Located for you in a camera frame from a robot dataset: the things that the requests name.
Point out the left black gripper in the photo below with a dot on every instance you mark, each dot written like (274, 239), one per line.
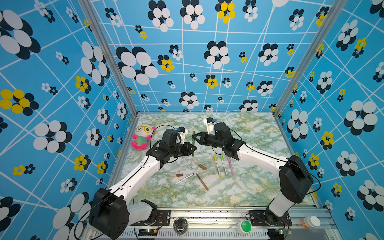
(187, 150)

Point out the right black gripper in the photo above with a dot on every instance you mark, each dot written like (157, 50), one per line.
(203, 138)

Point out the white pen yellow tip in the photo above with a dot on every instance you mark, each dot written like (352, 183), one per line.
(217, 166)

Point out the white pen brown tip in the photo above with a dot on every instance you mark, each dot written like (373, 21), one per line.
(184, 179)

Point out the white pen green tip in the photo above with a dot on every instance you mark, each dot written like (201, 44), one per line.
(223, 164)

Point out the pink gel pen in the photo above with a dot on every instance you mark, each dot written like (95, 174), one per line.
(230, 165)

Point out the brown gel pen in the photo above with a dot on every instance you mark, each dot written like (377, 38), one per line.
(202, 182)

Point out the green gel pen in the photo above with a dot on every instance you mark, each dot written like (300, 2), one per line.
(193, 142)

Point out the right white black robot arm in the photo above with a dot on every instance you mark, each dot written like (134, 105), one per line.
(295, 180)

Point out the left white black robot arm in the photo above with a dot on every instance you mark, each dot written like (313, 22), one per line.
(111, 211)

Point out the white pink plush toy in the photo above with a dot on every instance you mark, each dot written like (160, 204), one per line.
(141, 137)

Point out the green push button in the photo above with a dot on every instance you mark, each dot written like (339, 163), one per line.
(243, 227)

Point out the white orange bottle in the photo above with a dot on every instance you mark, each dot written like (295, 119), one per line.
(310, 222)

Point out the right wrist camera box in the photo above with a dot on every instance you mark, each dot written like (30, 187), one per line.
(209, 123)

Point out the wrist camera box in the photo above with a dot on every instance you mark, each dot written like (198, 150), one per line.
(182, 132)
(209, 123)

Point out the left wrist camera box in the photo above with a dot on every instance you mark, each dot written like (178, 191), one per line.
(182, 132)

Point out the aluminium front frame rail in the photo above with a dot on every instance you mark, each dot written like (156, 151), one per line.
(220, 217)

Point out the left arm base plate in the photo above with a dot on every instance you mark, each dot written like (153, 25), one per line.
(158, 218)

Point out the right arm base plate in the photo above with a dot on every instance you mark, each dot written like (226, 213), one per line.
(259, 218)

